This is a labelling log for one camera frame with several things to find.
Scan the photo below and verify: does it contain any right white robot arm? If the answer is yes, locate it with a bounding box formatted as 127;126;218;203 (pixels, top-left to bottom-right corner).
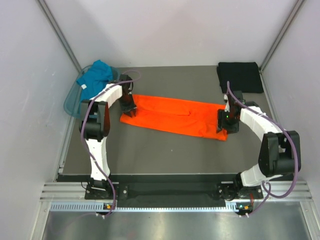
216;91;301;198

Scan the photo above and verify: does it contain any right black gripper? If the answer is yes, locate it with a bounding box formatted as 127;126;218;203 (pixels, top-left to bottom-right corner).
216;109;240;135

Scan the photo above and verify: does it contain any grey slotted cable duct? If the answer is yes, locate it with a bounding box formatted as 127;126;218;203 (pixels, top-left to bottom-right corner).
49;202;251;213

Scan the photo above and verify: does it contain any teal t shirt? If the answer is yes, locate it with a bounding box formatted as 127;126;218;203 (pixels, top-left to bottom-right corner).
76;60;114;119

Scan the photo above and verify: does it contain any folded black t shirt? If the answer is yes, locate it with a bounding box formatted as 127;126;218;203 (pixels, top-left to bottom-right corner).
216;62;264;94

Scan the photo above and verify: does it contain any translucent blue plastic bin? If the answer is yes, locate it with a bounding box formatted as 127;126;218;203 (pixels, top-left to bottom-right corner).
63;65;120;118

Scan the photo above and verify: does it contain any orange t shirt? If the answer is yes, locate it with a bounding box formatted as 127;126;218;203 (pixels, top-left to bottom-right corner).
119;94;228;141

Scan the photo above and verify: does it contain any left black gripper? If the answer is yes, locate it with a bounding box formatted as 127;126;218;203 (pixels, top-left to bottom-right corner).
118;93;137;117

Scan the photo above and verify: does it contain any aluminium frame rail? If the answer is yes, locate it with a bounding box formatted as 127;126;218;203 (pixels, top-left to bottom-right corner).
40;182;87;202

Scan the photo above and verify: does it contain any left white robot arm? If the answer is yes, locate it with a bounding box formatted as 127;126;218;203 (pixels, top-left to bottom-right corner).
79;71;137;199

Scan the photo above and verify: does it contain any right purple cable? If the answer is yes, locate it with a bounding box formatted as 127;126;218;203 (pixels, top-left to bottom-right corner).
226;81;301;217

